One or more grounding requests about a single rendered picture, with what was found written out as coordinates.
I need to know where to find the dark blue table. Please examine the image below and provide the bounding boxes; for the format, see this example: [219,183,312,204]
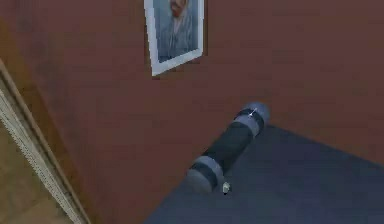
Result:
[143,124,384,224]

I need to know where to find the white framed wall picture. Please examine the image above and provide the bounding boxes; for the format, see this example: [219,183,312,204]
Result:
[143,0,205,77]

